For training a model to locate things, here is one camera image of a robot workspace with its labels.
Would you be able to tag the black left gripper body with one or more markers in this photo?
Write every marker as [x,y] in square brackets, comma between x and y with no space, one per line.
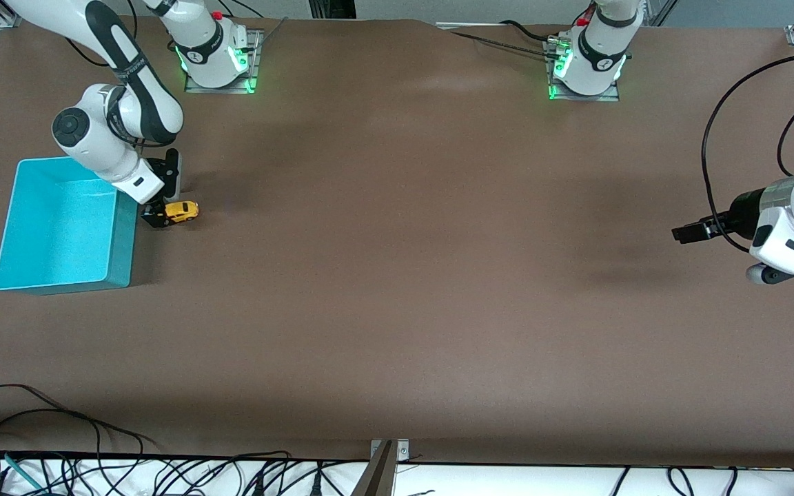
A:
[739,209]

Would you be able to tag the yellow toy beetle car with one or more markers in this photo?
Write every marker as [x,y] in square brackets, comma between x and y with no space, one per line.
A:
[183,211]

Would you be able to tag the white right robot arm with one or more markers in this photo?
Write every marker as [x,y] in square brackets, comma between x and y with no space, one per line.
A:
[94,158]

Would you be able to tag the teal plastic bin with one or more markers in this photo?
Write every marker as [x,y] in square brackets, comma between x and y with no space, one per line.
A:
[52,234]

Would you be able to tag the grey metal pole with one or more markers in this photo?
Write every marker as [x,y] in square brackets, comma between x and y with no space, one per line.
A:
[376,479]

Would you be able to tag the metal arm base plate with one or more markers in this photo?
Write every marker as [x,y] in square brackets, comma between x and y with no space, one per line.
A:
[555,95]
[253,69]

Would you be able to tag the small metal bracket plate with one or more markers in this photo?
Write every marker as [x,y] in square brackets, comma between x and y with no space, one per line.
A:
[402,451]

